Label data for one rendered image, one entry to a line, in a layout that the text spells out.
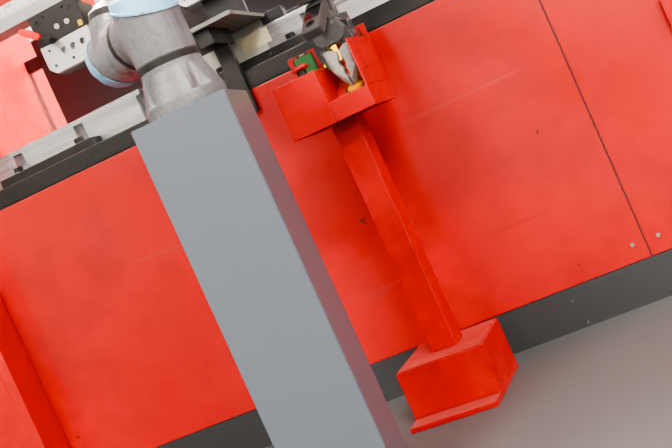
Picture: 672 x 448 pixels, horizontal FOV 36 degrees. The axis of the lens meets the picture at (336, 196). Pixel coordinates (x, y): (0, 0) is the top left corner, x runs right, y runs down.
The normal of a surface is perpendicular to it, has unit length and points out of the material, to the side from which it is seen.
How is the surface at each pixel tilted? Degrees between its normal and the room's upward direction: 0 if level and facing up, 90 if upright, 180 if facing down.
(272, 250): 90
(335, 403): 90
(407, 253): 90
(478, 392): 90
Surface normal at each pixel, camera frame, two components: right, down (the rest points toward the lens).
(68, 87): -0.23, 0.14
